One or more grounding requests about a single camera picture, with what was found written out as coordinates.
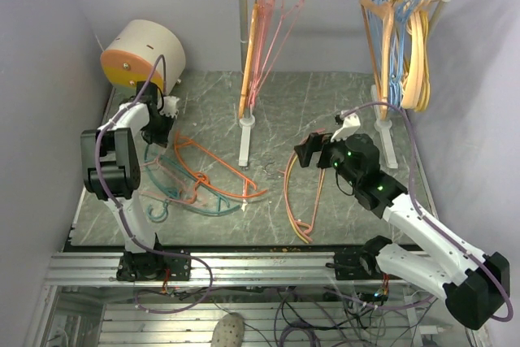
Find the brown wooden hanger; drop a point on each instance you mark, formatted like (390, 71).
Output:
(244, 93)

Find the aluminium mounting rail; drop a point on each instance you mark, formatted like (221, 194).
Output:
(238, 269)

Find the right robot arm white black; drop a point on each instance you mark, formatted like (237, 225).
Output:
(472, 284)

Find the pink plastic curved hanger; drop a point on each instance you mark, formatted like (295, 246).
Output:
(302, 195)

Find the round beige drawer box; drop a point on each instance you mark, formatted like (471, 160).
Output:
(141, 47)

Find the hung blue hangers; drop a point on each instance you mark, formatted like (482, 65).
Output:
(399, 47)

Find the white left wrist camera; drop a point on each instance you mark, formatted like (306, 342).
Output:
(170, 106)

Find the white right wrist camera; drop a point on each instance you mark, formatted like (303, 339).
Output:
(349, 124)

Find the white perforated shoe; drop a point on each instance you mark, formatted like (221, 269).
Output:
(229, 331)

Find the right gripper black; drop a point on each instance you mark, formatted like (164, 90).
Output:
(314, 144)

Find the hung yellow hangers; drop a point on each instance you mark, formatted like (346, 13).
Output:
(416, 85)

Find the teal plastic hanger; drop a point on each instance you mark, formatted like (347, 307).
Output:
(218, 205)

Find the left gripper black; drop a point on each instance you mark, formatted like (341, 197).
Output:
(161, 139)

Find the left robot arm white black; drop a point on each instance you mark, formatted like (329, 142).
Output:
(112, 172)

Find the hung beige hangers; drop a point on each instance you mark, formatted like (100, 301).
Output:
(416, 5)

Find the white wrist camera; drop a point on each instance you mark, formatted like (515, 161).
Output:
(170, 106)
(349, 124)

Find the orange plastic hanger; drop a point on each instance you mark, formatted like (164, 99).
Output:
(249, 189)

